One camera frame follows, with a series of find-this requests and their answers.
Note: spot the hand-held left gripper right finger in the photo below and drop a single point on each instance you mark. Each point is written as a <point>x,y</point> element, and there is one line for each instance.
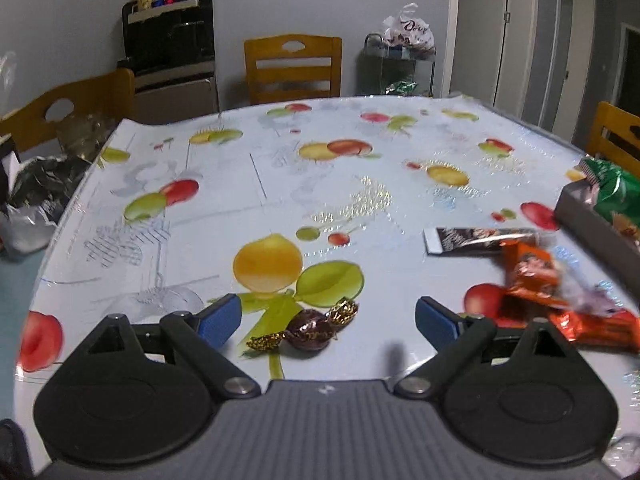
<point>437,322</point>

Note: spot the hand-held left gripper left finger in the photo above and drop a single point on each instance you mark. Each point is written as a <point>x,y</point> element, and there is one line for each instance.
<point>220,321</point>

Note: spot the brown gold candy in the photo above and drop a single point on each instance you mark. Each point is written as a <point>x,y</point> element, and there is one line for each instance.
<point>307,331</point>

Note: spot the black snack stick packet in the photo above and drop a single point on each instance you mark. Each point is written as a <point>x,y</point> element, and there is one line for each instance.
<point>475,240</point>

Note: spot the orange snack packet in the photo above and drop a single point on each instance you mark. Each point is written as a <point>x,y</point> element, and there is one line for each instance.
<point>532,270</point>

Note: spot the clear purple snack packet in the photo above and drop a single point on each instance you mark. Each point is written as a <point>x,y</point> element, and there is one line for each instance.
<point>595,296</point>

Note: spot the shiny orange foil packet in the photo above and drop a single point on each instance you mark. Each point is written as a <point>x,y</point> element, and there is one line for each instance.
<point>600,331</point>

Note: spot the grey cardboard box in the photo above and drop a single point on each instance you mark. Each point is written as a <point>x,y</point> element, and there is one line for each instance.
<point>585,220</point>

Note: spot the clear brown nut packet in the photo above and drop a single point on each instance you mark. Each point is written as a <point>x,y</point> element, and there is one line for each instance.
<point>627,227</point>

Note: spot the green snack bag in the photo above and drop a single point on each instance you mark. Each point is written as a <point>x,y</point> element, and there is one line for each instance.
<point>617,187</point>

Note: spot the fruit print tablecloth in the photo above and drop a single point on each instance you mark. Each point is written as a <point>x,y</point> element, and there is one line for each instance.
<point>225,240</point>

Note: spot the black plastic bag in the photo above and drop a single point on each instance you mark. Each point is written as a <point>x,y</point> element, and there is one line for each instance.
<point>47,185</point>

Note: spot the clear plastic container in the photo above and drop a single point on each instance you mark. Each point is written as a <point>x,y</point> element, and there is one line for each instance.
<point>85,135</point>

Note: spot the green candy bag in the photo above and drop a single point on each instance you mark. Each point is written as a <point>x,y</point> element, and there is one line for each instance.
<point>402,88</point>

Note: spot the wooden chair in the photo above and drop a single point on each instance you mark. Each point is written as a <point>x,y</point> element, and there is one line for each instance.
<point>292,67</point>
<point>612,132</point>
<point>95,97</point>

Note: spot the metal rack cart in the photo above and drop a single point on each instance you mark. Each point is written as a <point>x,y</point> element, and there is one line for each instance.
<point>372,67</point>

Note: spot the black water dispenser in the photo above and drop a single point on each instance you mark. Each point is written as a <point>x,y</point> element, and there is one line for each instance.
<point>170,50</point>

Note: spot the dark door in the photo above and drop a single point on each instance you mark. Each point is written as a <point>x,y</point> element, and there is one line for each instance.
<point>631,65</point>

